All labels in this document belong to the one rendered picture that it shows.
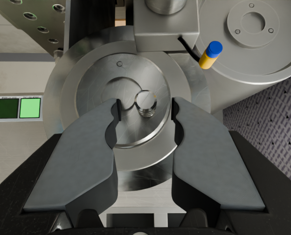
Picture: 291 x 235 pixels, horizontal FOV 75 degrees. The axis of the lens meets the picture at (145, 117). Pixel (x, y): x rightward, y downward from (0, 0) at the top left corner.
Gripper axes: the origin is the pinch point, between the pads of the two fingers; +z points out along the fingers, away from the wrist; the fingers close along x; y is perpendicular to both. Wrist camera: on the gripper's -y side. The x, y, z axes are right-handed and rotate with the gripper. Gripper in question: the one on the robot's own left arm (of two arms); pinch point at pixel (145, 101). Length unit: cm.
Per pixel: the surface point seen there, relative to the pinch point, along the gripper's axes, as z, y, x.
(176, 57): 6.0, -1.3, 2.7
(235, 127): 17.5, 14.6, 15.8
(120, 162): 0.0, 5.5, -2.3
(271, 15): 9.0, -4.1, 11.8
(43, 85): 231, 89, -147
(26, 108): 32.4, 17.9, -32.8
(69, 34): 9.2, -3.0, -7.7
